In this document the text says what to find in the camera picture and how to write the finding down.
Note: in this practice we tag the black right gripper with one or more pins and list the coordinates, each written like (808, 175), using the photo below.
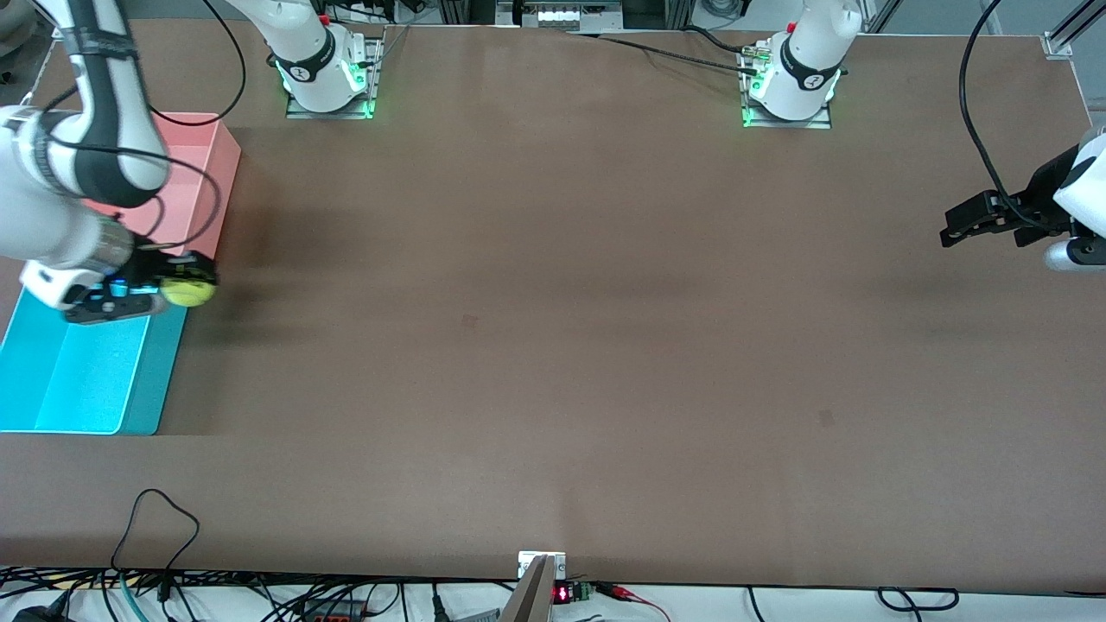
(149, 266)

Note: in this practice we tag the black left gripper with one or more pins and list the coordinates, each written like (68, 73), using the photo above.
(1039, 197)

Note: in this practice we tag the yellow tennis ball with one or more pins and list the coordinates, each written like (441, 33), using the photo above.
(190, 294)

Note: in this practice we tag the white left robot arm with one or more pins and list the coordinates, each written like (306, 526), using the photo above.
(804, 60)

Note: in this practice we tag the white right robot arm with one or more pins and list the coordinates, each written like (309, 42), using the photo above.
(104, 130)

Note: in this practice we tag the pink plastic bin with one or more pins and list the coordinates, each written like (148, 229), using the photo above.
(197, 181)

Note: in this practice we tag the blue plastic bin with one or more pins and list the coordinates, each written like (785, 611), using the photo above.
(78, 380)

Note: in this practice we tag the black power strip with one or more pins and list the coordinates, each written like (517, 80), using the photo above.
(333, 615)

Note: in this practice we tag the metal control box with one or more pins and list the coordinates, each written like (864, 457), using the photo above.
(562, 15)

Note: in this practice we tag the red LED display module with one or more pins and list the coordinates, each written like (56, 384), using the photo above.
(572, 593)

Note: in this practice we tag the metal table corner bracket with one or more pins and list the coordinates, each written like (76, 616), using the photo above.
(1058, 45)

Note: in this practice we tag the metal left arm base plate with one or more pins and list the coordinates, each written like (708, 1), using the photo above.
(786, 123)

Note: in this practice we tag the aluminium frame profile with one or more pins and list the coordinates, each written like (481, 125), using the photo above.
(1080, 19)

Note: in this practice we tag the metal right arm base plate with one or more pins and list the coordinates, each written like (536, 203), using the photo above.
(373, 73)

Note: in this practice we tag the silver mount bracket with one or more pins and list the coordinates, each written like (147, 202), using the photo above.
(527, 561)

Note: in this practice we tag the grey camera mount beam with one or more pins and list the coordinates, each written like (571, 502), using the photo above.
(531, 600)

